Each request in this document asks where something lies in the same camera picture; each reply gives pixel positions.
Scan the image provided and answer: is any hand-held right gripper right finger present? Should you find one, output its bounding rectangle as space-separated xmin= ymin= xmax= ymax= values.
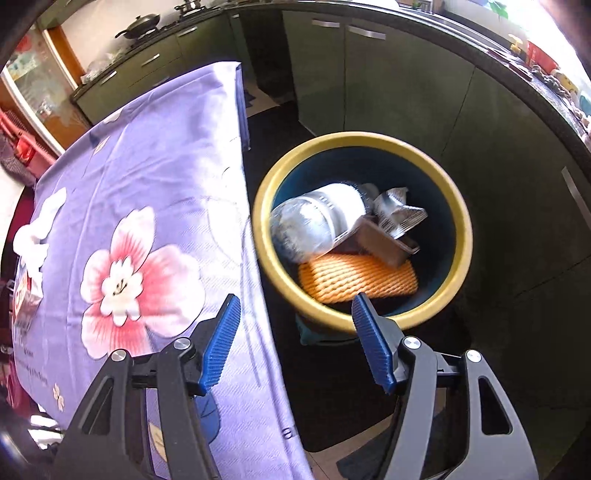
xmin=351 ymin=292 xmax=541 ymax=480

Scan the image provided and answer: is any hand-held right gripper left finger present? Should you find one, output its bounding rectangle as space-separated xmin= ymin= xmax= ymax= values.
xmin=53 ymin=293 xmax=242 ymax=480

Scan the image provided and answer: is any orange foam net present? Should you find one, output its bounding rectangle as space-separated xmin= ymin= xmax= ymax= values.
xmin=297 ymin=255 xmax=419 ymax=305

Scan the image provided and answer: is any brown plastic box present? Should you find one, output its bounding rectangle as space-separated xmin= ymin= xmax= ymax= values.
xmin=331 ymin=216 xmax=422 ymax=269

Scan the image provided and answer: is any silver wrapper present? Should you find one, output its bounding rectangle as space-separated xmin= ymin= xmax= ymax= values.
xmin=372 ymin=186 xmax=428 ymax=239

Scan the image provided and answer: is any clear plastic bottle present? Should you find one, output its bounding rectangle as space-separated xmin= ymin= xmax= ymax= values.
xmin=269 ymin=182 xmax=380 ymax=265

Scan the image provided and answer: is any yellow-rimmed blue trash bin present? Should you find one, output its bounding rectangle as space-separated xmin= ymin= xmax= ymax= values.
xmin=252 ymin=132 xmax=474 ymax=334

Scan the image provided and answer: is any purple floral tablecloth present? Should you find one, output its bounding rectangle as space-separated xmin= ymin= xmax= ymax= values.
xmin=13 ymin=60 xmax=315 ymax=480

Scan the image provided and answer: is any red and white carton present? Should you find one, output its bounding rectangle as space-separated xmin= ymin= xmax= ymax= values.
xmin=12 ymin=271 xmax=43 ymax=334

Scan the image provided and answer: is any green kitchen cabinet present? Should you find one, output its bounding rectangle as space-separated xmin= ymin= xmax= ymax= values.
xmin=74 ymin=0 xmax=591 ymax=480

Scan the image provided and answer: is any red chair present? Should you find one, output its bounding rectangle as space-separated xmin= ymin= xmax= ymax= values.
xmin=0 ymin=107 xmax=55 ymax=182

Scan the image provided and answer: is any black kitchen countertop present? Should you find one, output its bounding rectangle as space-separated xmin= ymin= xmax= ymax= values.
xmin=69 ymin=0 xmax=591 ymax=155

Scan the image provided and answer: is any wooden framed glass door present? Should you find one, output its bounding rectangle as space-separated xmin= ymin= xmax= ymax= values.
xmin=0 ymin=24 xmax=94 ymax=158

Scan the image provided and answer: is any black wok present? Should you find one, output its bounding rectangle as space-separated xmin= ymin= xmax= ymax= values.
xmin=115 ymin=14 xmax=162 ymax=41

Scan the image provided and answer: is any red container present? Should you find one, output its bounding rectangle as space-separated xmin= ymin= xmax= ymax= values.
xmin=526 ymin=41 xmax=558 ymax=71

